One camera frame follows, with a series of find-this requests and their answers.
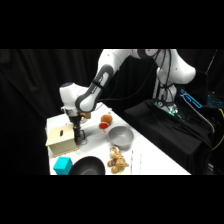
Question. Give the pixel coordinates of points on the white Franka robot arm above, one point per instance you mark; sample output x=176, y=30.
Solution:
x=106, y=71

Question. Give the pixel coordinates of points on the black bowl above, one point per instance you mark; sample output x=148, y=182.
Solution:
x=87, y=166

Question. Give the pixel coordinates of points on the small green light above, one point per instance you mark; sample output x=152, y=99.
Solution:
x=172, y=111

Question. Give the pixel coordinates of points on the blue-lit device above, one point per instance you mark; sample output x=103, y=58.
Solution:
x=190, y=98

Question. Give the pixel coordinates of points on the light wooden drawer cabinet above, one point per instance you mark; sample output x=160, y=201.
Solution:
x=61, y=140

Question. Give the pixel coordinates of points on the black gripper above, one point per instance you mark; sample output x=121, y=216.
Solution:
x=75, y=120

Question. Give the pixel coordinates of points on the teal toy block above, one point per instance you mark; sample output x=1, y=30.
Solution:
x=62, y=165

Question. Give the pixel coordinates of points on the grey bowl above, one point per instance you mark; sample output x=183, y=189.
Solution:
x=120, y=136

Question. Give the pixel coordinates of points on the black curtain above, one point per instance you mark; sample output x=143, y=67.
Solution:
x=30, y=100

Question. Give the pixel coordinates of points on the black cloth-covered robot stand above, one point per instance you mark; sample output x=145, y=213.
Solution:
x=166, y=133

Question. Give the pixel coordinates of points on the metal tongs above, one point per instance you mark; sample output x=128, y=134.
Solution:
x=136, y=161

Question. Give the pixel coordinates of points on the tiger plush toy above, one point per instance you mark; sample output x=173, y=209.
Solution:
x=117, y=160

